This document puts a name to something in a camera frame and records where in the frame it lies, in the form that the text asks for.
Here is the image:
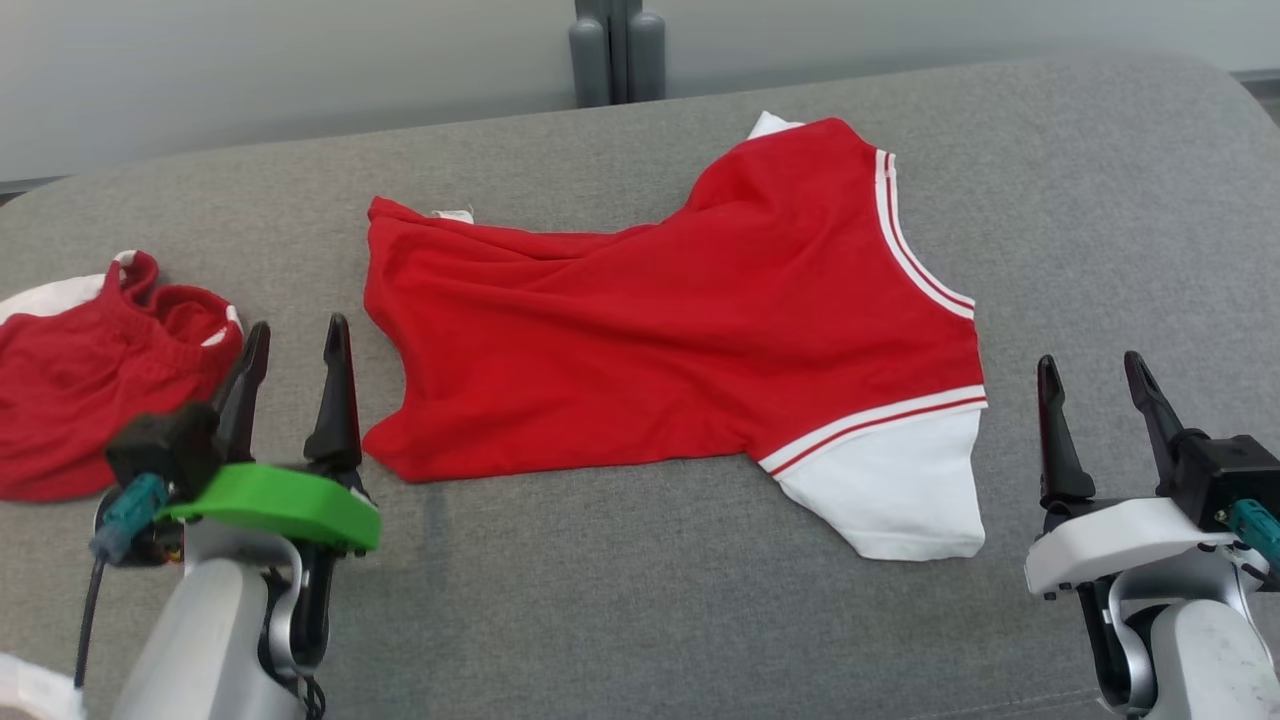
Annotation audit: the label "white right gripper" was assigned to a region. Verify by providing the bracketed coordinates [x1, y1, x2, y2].
[1024, 350, 1271, 601]

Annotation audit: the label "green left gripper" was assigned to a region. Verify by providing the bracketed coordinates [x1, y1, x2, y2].
[155, 313, 383, 557]

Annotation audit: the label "red white-trimmed shorts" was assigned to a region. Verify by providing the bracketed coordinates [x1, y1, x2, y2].
[0, 250, 245, 504]

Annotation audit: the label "red white sports jersey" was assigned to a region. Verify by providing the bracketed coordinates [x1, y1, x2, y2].
[362, 110, 991, 563]

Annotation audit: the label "white tape tag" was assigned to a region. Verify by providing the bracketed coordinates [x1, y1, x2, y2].
[0, 652, 86, 720]

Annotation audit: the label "right camera cable teal connector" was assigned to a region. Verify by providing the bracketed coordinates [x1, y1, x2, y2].
[1225, 498, 1280, 579]

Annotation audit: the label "camera cable teal connector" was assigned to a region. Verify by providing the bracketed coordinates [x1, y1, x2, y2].
[75, 473, 171, 691]
[1225, 498, 1280, 579]

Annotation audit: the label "left camera cable teal connector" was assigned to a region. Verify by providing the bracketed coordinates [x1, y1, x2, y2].
[75, 473, 171, 691]

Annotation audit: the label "grey partition post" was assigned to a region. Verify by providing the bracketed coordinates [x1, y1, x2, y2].
[568, 0, 668, 109]

